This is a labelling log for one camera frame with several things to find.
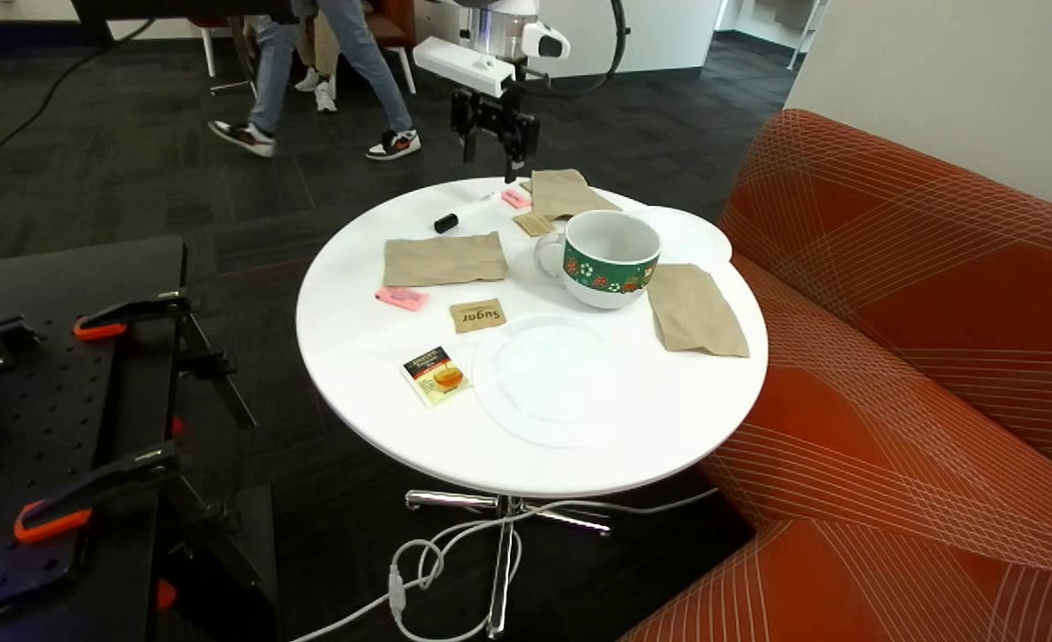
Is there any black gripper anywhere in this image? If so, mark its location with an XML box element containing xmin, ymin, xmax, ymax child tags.
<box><xmin>449</xmin><ymin>91</ymin><xmax>542</xmax><ymax>187</ymax></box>

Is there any white mug with green band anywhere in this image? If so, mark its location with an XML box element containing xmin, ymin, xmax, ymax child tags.
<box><xmin>532</xmin><ymin>208</ymin><xmax>668</xmax><ymax>313</ymax></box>

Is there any brown paper napkin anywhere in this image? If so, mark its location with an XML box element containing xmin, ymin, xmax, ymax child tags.
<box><xmin>529</xmin><ymin>163</ymin><xmax>624</xmax><ymax>226</ymax></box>
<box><xmin>644</xmin><ymin>260</ymin><xmax>751</xmax><ymax>362</ymax></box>
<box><xmin>383</xmin><ymin>230</ymin><xmax>514</xmax><ymax>292</ymax></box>

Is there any brown sugar packet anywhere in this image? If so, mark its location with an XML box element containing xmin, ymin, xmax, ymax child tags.
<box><xmin>447</xmin><ymin>296</ymin><xmax>511</xmax><ymax>337</ymax></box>
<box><xmin>511</xmin><ymin>208</ymin><xmax>564</xmax><ymax>244</ymax></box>

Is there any white chair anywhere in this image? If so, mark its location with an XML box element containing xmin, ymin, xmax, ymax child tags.
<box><xmin>197</xmin><ymin>11</ymin><xmax>422</xmax><ymax>103</ymax></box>

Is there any walking person in jeans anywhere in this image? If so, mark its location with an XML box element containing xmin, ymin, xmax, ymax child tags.
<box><xmin>202</xmin><ymin>0</ymin><xmax>424</xmax><ymax>167</ymax></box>

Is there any seated person in beige trousers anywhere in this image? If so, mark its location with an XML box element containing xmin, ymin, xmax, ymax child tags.
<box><xmin>293</xmin><ymin>11</ymin><xmax>341</xmax><ymax>118</ymax></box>

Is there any tea bag packet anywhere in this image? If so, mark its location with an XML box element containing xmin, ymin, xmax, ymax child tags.
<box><xmin>398</xmin><ymin>342</ymin><xmax>470</xmax><ymax>406</ymax></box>

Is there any large white plate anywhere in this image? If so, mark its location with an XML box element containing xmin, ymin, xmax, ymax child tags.
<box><xmin>470</xmin><ymin>313</ymin><xmax>626</xmax><ymax>452</ymax></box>

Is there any chrome table base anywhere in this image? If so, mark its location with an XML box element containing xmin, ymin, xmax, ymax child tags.
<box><xmin>402</xmin><ymin>481</ymin><xmax>614</xmax><ymax>638</ymax></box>

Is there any orange striped sofa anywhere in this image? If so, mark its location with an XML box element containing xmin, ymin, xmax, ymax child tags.
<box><xmin>624</xmin><ymin>106</ymin><xmax>1052</xmax><ymax>642</ymax></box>

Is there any black perforated workbench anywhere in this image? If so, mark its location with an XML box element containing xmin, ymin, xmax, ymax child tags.
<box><xmin>0</xmin><ymin>233</ymin><xmax>190</xmax><ymax>642</ymax></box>

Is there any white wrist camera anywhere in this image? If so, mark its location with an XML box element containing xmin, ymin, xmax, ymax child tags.
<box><xmin>410</xmin><ymin>34</ymin><xmax>517</xmax><ymax>103</ymax></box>

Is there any white floor cable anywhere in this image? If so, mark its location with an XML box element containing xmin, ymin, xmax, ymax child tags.
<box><xmin>289</xmin><ymin>481</ymin><xmax>725</xmax><ymax>642</ymax></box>

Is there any orange handled black clamp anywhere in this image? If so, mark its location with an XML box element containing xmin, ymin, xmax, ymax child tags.
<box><xmin>72</xmin><ymin>285</ymin><xmax>261</xmax><ymax>433</ymax></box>
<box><xmin>9</xmin><ymin>438</ymin><xmax>241</xmax><ymax>550</ymax></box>

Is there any black floor cable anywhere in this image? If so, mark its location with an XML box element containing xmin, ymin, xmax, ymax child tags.
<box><xmin>0</xmin><ymin>11</ymin><xmax>160</xmax><ymax>172</ymax></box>

